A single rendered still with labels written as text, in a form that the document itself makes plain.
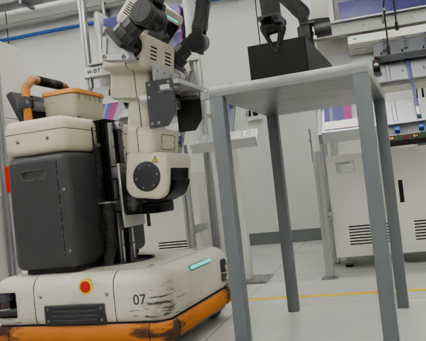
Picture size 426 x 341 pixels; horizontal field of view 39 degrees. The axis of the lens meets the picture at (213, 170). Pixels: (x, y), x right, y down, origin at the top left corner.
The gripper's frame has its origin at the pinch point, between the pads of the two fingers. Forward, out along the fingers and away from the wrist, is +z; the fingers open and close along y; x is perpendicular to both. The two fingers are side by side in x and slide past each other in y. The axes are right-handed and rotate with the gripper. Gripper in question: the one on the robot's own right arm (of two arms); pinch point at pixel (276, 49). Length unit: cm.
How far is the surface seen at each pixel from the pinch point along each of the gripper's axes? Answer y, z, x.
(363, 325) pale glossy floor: 37, 89, -9
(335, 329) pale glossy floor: 33, 88, 0
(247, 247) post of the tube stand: 138, 68, 59
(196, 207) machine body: 157, 43, 92
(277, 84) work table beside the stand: -6.5, 11.2, -0.5
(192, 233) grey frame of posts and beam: 128, 56, 85
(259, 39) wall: 321, -90, 79
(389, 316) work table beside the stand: -6, 77, -21
